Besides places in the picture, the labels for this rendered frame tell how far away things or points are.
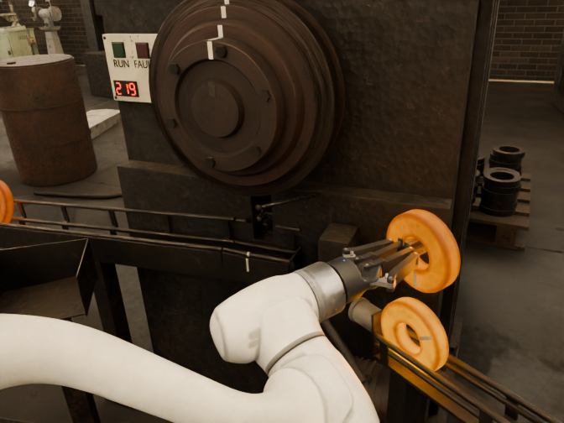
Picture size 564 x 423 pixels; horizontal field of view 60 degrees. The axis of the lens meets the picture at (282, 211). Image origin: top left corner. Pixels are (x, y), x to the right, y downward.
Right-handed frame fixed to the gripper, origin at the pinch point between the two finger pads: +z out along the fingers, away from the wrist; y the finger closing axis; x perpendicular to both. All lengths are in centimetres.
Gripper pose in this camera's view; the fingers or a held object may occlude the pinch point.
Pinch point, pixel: (420, 243)
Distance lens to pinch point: 93.4
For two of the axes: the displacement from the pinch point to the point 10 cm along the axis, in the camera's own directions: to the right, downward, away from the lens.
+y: 5.3, 3.5, -7.7
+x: -0.8, -8.9, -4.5
